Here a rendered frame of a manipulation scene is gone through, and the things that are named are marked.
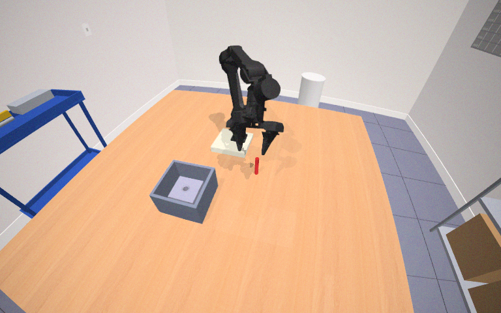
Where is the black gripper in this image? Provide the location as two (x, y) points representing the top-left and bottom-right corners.
(226, 102), (284, 155)

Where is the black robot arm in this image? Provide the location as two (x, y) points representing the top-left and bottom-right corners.
(219, 45), (281, 123)

